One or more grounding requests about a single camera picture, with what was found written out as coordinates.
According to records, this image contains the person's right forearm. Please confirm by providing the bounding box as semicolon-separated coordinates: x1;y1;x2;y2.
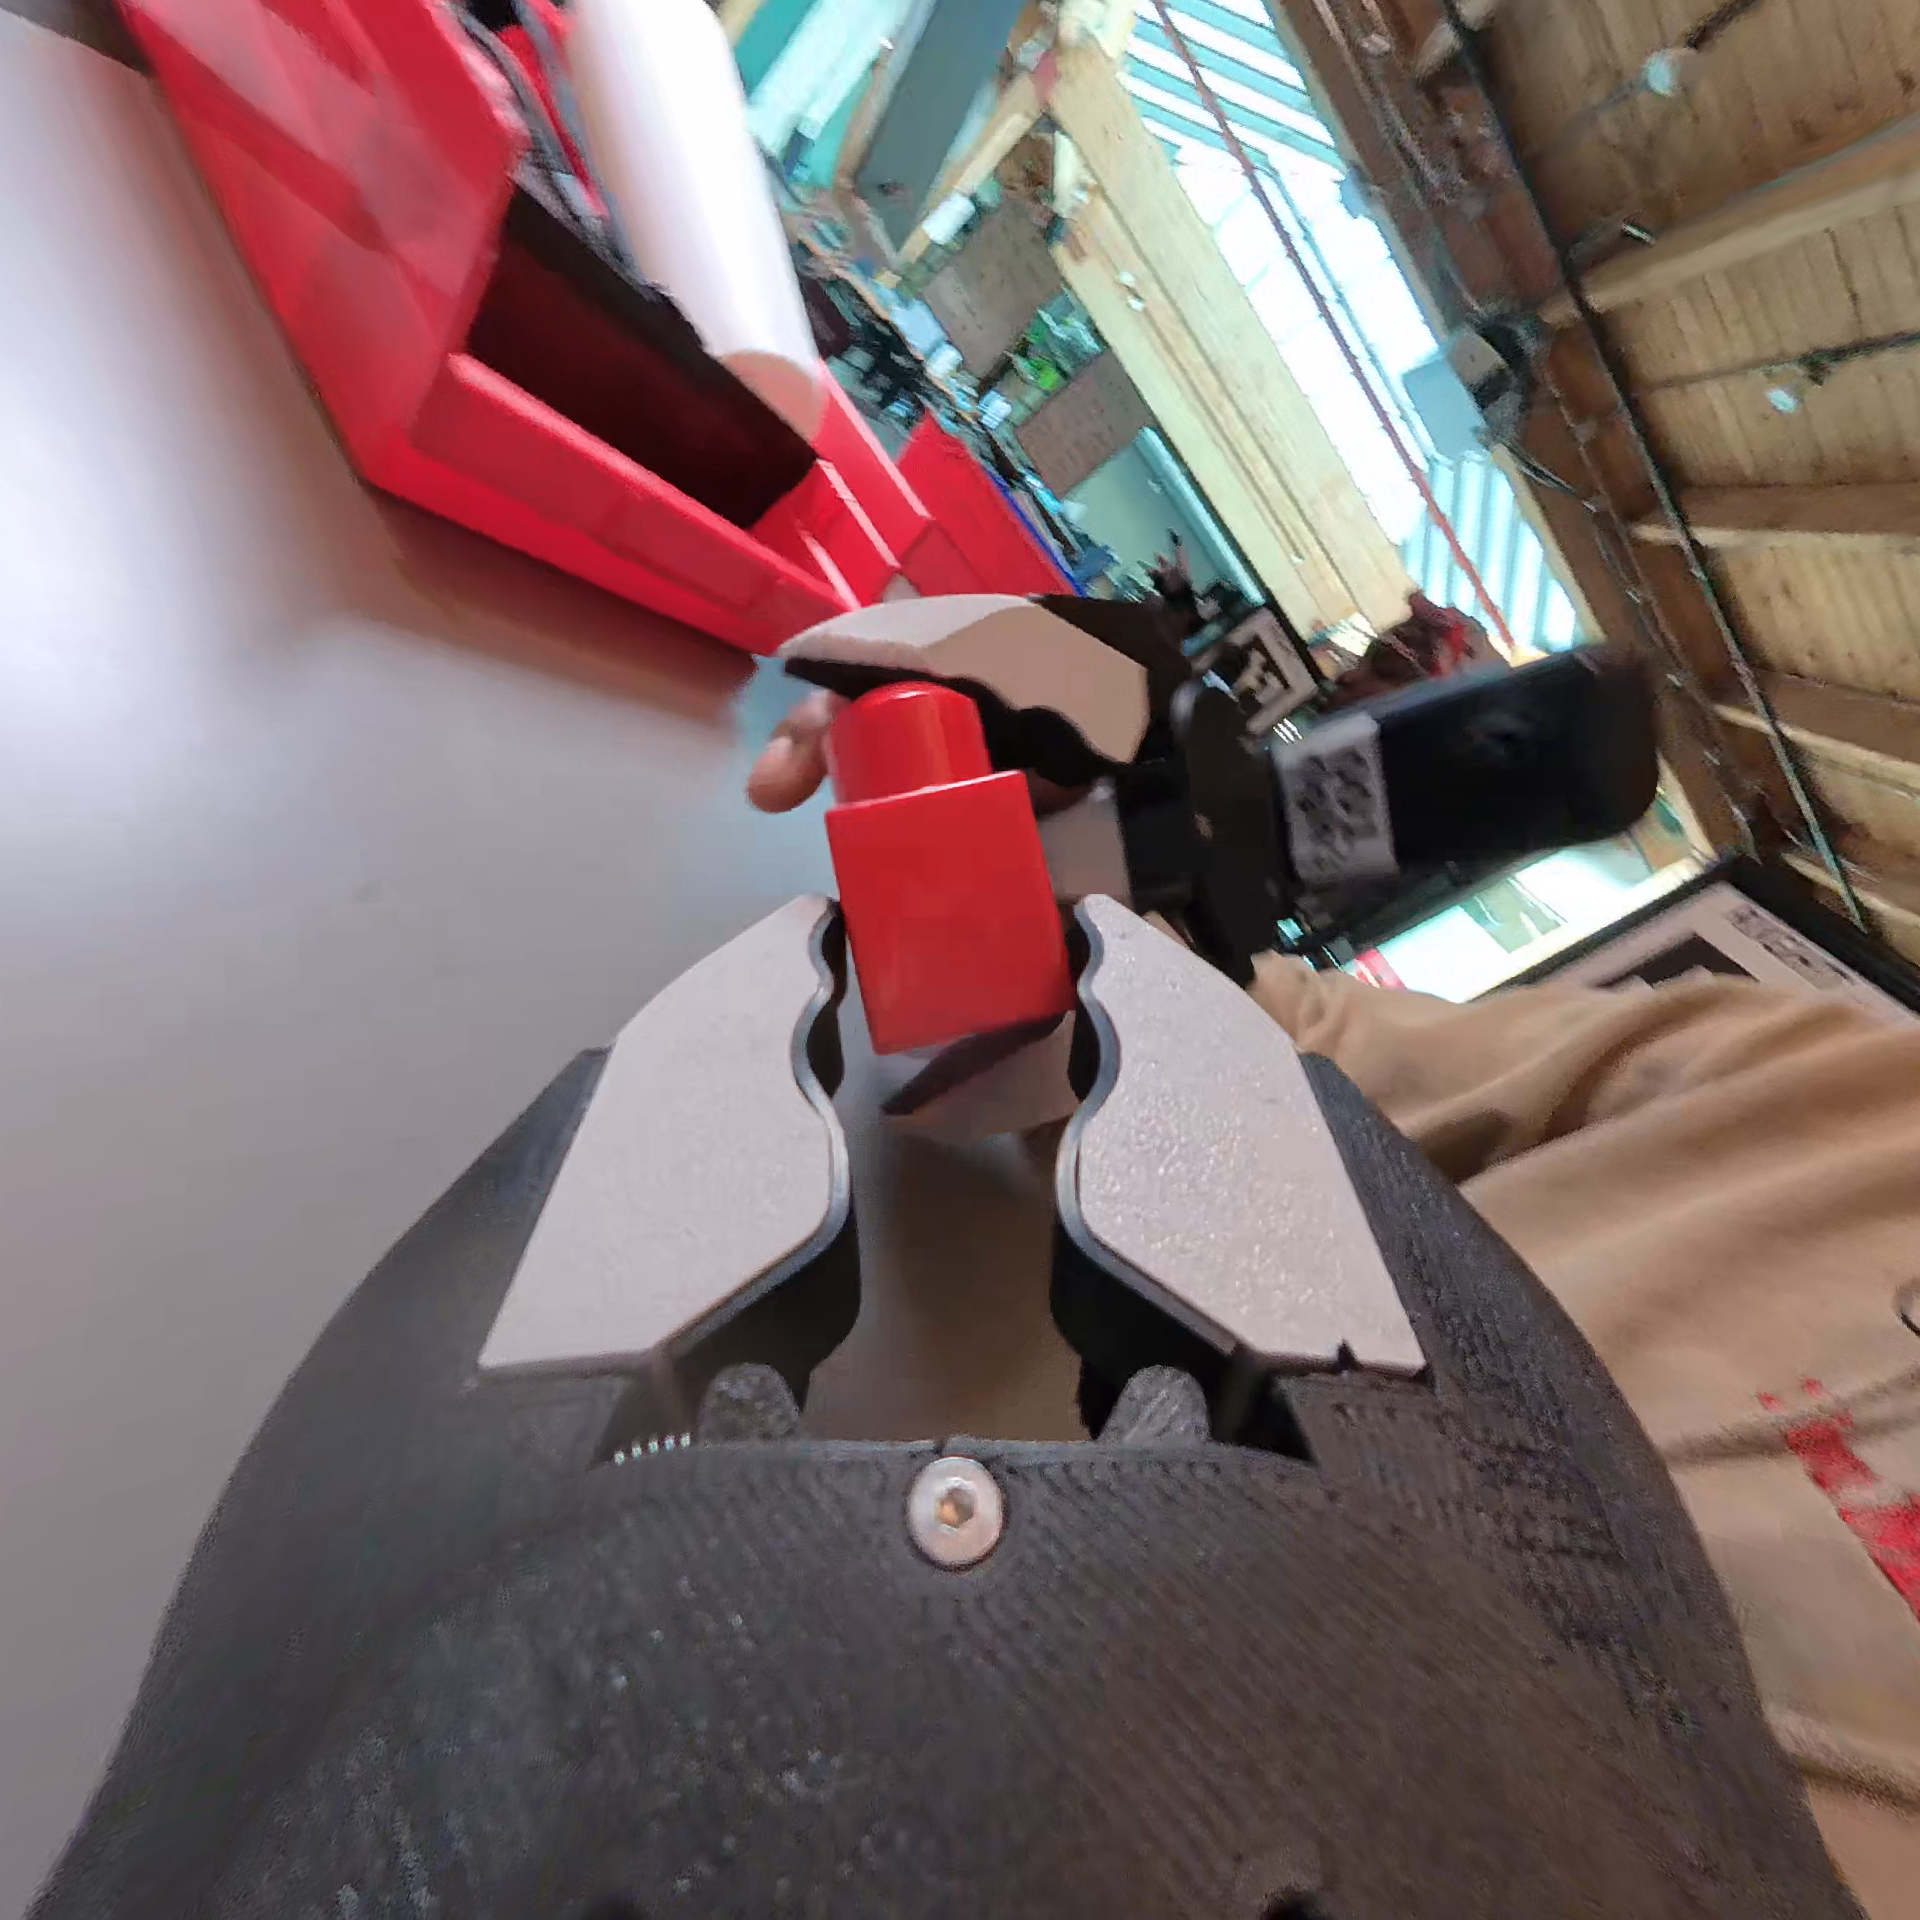
1253;960;1920;1203

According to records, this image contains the person's beige hoodie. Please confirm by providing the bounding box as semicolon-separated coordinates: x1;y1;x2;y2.
1463;1141;1920;1920

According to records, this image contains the red toy block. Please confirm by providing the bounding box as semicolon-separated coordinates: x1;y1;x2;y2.
822;680;1078;1056

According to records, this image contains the red plastic bin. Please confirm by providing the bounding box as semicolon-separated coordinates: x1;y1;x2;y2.
118;0;940;654

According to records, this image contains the red storage bin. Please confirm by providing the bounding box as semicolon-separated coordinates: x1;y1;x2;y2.
900;411;1073;600

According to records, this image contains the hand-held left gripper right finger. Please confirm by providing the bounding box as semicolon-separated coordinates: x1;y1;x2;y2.
1054;896;1430;1377

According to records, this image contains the white water bottle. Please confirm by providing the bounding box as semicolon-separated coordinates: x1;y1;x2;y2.
566;0;830;440

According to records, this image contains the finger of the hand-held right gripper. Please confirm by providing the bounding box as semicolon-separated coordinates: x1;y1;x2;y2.
882;780;1137;1133
778;591;1161;767

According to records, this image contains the framed marker poster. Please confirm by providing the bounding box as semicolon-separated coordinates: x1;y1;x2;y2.
1212;608;1326;736
1591;883;1920;1037

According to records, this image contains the person's right hand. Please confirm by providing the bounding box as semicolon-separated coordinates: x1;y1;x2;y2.
748;692;837;815

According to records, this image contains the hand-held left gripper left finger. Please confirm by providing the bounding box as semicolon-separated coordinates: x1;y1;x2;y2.
478;896;860;1375

